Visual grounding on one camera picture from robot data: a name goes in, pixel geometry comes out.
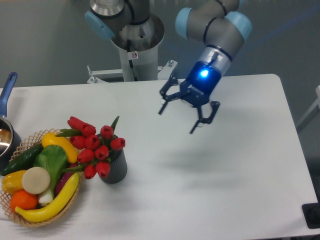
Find beige round disc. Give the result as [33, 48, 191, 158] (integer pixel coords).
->
[21, 166, 51, 195]

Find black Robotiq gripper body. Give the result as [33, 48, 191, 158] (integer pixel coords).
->
[180, 61, 222, 107]

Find yellow squash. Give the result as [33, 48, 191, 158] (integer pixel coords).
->
[41, 132, 78, 164]

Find red tulip bouquet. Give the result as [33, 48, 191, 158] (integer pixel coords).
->
[56, 116, 120, 180]

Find green cucumber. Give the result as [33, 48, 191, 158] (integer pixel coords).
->
[0, 144, 44, 176]

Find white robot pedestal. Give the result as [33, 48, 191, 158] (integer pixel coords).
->
[85, 9, 165, 82]

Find blue handled saucepan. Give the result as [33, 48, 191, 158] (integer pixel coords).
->
[0, 72, 21, 171]

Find black device at table edge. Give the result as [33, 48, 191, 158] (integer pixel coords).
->
[302, 202, 320, 229]

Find white frame at right edge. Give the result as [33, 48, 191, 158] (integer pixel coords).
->
[296, 85, 320, 134]

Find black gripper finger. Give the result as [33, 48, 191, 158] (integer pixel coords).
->
[158, 75, 182, 115]
[189, 101, 220, 134]

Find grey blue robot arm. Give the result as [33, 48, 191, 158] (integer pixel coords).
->
[84, 0, 252, 124]

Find yellow banana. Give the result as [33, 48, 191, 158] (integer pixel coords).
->
[15, 172, 81, 224]

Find purple eggplant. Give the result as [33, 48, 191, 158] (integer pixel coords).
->
[54, 172, 74, 197]

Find green bok choy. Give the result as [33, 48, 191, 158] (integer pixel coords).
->
[33, 145, 68, 207]

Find orange fruit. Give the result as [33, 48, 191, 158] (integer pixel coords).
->
[10, 190, 38, 213]

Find yellow bell pepper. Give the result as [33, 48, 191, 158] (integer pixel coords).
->
[1, 170, 26, 195]

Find dark grey ribbed vase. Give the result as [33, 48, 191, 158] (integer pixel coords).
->
[95, 134, 128, 184]

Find woven wicker basket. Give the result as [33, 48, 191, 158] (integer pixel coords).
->
[0, 128, 84, 228]

